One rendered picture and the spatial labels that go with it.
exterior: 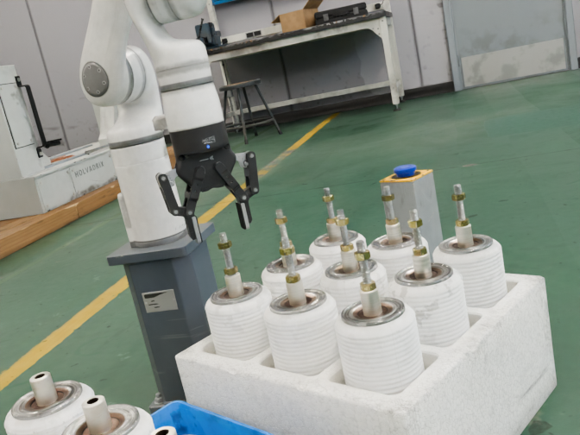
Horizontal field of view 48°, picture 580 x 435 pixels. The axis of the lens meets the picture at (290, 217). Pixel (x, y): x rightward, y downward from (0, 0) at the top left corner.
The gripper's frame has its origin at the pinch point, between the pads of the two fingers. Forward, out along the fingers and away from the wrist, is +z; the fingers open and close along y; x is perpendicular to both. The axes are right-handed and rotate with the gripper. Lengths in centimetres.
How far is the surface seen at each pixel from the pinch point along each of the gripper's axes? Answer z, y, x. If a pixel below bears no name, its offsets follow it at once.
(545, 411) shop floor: 35, 36, -18
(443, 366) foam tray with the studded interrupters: 17.3, 15.8, -26.0
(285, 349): 14.5, 1.4, -13.3
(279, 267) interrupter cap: 10.2, 8.8, 5.7
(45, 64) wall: -64, 6, 621
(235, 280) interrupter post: 7.8, 0.0, -1.1
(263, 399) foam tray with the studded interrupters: 20.4, -2.5, -12.2
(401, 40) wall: -16, 290, 420
